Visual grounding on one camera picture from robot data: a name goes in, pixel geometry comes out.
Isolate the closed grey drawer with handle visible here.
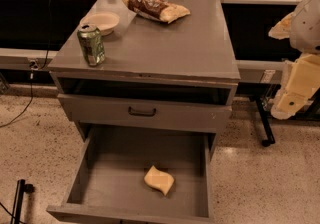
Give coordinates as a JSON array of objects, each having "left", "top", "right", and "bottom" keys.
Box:
[{"left": 58, "top": 94, "right": 232, "bottom": 134}]

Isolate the open grey bottom drawer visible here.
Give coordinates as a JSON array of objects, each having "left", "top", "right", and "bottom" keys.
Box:
[{"left": 47, "top": 125, "right": 212, "bottom": 224}]

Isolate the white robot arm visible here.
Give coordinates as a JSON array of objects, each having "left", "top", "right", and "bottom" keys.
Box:
[{"left": 268, "top": 0, "right": 320, "bottom": 120}]

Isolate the white paper bowl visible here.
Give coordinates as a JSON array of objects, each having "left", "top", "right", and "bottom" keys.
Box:
[{"left": 80, "top": 12, "right": 120, "bottom": 36}]

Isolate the grey metal drawer cabinet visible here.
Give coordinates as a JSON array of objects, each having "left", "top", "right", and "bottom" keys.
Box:
[{"left": 47, "top": 0, "right": 242, "bottom": 224}]

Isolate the brown chip bag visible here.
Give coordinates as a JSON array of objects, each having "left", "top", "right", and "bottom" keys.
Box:
[{"left": 122, "top": 0, "right": 191, "bottom": 24}]

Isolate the black stand leg right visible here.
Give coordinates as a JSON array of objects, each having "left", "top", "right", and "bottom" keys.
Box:
[{"left": 255, "top": 97, "right": 275, "bottom": 147}]

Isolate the black stand bottom left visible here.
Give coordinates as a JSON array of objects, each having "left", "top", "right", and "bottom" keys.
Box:
[{"left": 10, "top": 179, "right": 35, "bottom": 224}]

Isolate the black cable on floor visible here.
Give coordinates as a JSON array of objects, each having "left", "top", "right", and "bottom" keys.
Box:
[{"left": 0, "top": 0, "right": 67, "bottom": 129}]

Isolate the yellow sponge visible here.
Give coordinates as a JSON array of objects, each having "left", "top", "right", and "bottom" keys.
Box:
[{"left": 144, "top": 166, "right": 175, "bottom": 196}]

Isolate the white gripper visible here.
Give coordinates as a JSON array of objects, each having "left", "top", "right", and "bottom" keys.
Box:
[{"left": 268, "top": 13, "right": 320, "bottom": 120}]

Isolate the green soda can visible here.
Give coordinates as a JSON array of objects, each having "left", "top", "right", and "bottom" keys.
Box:
[{"left": 77, "top": 24, "right": 105, "bottom": 66}]

